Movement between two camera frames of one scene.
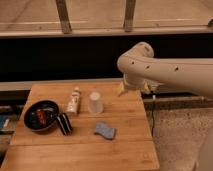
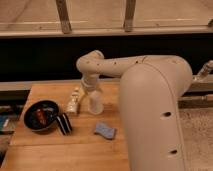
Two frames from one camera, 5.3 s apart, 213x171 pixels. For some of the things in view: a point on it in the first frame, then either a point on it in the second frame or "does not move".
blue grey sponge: x=108 y=133 does not move
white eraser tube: x=73 y=106 does not move
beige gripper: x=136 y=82 -> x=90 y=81
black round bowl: x=41 y=115 does not move
